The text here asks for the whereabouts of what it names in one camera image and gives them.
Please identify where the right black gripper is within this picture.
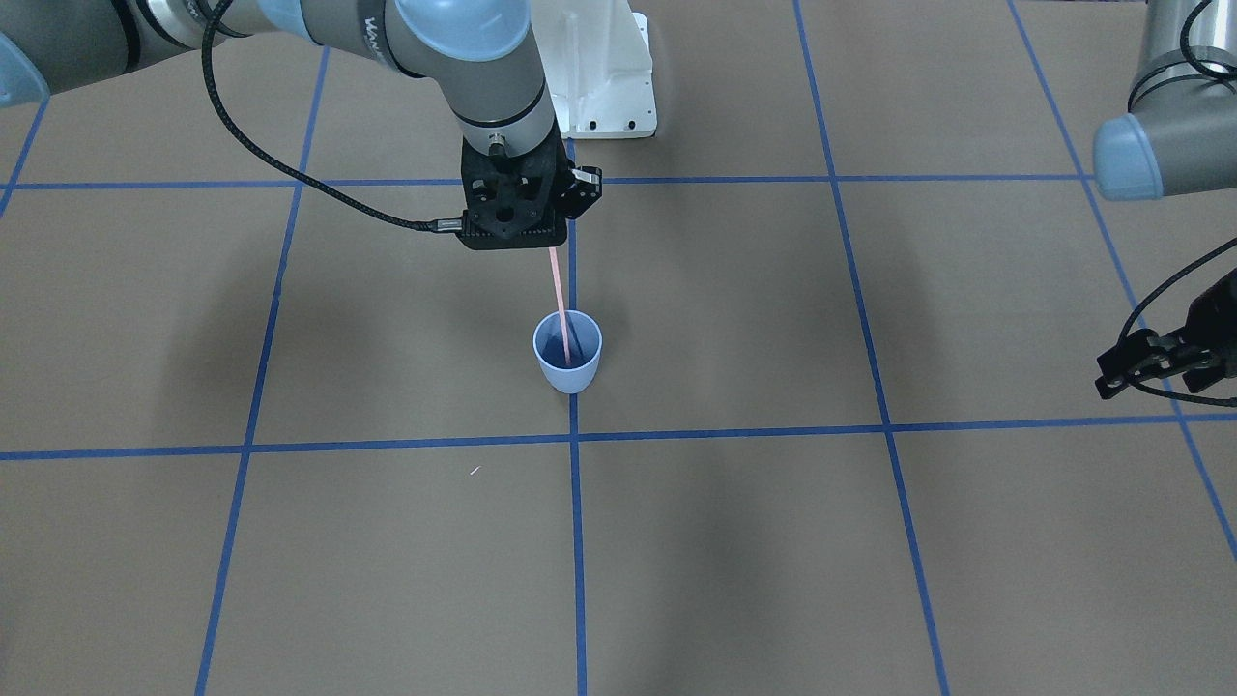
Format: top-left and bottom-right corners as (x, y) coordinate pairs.
(562, 166), (604, 218)

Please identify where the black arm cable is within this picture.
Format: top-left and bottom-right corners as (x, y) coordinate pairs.
(200, 0), (465, 235)
(1116, 236), (1237, 407)

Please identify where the pink chopstick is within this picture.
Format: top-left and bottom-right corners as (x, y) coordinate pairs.
(547, 247), (573, 368)

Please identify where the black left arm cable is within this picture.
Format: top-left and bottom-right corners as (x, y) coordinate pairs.
(1116, 236), (1237, 407)

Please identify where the blue plastic cup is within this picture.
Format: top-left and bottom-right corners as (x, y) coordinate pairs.
(532, 312), (604, 396)

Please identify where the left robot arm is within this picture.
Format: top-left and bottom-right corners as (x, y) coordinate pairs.
(1092, 1), (1236, 202)

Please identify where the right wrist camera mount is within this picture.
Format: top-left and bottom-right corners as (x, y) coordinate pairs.
(454, 130), (568, 251)

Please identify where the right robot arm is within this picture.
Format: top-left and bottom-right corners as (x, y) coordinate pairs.
(2, 1), (604, 244)

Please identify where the white pedestal column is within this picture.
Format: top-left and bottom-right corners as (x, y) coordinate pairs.
(531, 1), (658, 140)

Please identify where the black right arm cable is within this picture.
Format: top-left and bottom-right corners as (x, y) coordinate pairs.
(200, 0), (465, 235)

